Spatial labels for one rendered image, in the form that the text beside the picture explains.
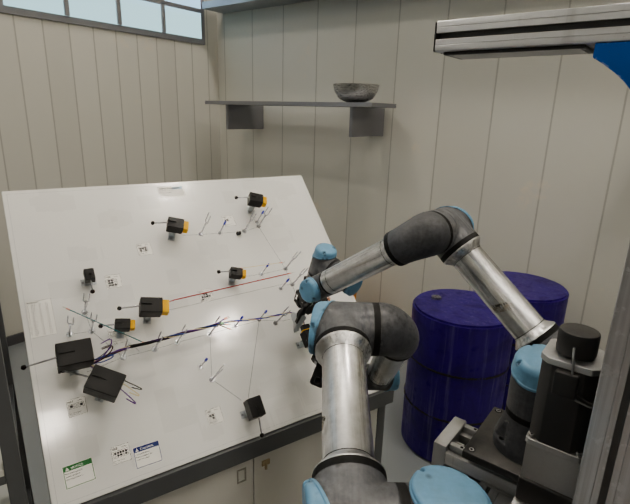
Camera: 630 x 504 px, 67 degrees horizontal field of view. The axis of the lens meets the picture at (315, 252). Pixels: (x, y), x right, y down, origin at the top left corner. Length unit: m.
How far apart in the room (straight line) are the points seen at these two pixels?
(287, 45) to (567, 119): 2.51
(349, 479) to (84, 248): 1.30
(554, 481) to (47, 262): 1.51
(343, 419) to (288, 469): 1.06
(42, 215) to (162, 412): 0.78
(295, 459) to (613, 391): 1.31
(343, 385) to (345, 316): 0.17
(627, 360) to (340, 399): 0.43
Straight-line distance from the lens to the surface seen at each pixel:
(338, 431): 0.82
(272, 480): 1.87
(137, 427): 1.60
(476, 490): 0.78
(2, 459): 1.42
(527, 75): 3.71
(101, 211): 1.88
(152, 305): 1.60
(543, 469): 0.94
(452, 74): 3.89
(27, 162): 4.41
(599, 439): 0.79
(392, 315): 1.02
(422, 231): 1.19
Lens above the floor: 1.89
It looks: 16 degrees down
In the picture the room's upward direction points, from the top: 2 degrees clockwise
